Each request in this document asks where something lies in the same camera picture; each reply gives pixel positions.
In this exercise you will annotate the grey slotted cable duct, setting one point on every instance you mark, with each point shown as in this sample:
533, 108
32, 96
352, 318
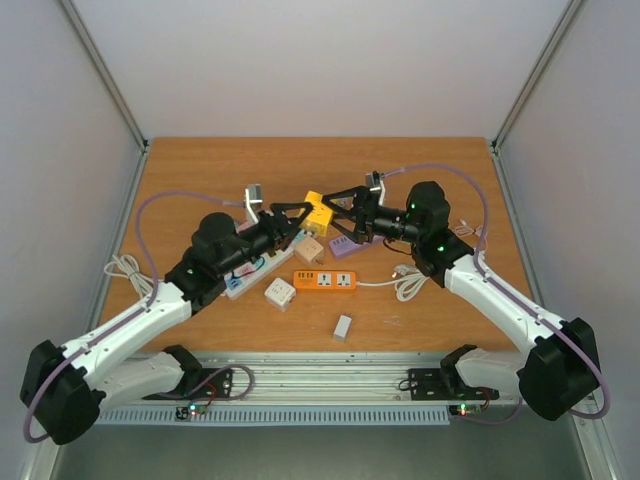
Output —
274, 416

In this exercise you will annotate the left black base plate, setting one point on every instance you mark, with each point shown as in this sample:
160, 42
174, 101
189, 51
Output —
219, 386

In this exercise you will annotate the long white power strip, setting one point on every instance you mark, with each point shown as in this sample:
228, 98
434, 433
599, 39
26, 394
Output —
242, 279

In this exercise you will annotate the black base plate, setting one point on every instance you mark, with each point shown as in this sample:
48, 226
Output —
426, 384
219, 386

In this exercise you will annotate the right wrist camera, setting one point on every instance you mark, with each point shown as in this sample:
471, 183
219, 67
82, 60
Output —
374, 181

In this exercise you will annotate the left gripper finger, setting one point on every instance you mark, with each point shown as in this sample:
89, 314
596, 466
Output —
291, 214
292, 236

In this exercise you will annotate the purple power strip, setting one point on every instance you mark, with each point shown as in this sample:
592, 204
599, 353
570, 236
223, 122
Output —
342, 247

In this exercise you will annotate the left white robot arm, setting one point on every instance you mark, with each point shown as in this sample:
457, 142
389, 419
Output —
67, 387

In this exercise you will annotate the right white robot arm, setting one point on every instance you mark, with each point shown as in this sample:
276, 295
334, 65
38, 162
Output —
556, 364

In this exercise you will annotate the left circuit board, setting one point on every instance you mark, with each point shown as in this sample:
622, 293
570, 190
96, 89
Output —
189, 412

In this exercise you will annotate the yellow cube socket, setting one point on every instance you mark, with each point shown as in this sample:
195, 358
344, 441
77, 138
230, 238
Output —
319, 219

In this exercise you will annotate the right circuit board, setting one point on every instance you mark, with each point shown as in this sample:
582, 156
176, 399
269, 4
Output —
465, 409

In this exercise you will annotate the pink cube socket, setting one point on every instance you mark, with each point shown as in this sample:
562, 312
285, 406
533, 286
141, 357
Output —
242, 227

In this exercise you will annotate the white cube socket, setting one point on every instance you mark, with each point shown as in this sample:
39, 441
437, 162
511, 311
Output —
280, 294

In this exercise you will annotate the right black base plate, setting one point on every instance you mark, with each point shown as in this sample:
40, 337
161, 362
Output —
426, 384

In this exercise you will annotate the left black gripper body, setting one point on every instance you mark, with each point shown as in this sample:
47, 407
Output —
269, 238

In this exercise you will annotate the orange power strip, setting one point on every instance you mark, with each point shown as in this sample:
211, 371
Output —
321, 280

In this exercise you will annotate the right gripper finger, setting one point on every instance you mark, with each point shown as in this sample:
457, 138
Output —
349, 204
354, 229

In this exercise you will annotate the white wall charger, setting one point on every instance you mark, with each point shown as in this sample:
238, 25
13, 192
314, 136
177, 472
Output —
342, 328

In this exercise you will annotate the circuit board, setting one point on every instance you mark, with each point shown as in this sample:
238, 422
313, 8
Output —
465, 409
189, 412

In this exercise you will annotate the aluminium rail frame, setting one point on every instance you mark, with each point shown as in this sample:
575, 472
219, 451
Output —
263, 383

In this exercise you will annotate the beige cube socket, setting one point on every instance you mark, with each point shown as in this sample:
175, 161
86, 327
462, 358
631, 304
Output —
309, 251

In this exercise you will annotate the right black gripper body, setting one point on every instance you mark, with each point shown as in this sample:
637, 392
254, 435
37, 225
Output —
362, 215

